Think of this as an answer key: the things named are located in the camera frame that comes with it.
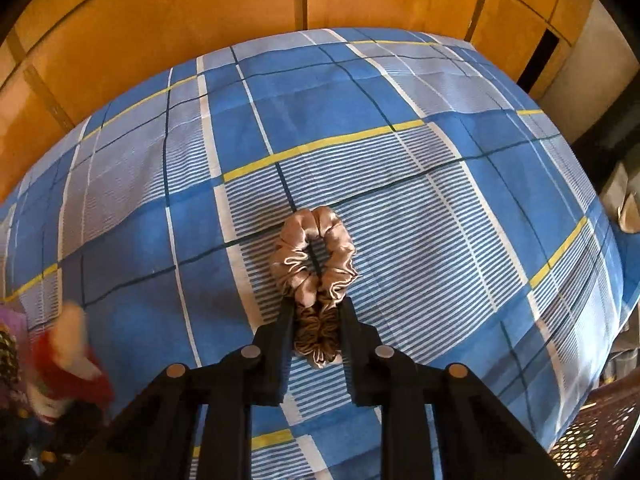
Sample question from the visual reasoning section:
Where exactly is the beige satin scrunchie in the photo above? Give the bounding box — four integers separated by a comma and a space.
270, 206, 360, 371

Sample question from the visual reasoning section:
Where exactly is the leopard print scrunchie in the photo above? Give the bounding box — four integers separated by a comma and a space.
0, 330, 23, 396

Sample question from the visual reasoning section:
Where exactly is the blue plaid bedsheet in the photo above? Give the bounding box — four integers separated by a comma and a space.
0, 27, 628, 480

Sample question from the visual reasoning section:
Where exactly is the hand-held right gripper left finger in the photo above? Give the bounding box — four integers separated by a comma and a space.
57, 297, 301, 480

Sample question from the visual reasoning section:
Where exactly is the red plush doll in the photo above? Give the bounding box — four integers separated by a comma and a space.
27, 302, 116, 426

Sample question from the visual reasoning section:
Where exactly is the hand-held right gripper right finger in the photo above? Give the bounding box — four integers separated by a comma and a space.
336, 297, 571, 480

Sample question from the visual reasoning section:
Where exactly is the beige cloth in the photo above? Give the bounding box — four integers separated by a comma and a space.
600, 160, 640, 233

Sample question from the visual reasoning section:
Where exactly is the wooden wardrobe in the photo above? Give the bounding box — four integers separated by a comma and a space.
0, 0, 596, 201

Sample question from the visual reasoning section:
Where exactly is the purple tissue box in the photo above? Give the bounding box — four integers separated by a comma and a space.
0, 307, 26, 341

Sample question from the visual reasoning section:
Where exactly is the brown perforated basket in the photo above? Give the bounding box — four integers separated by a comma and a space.
547, 375, 640, 480

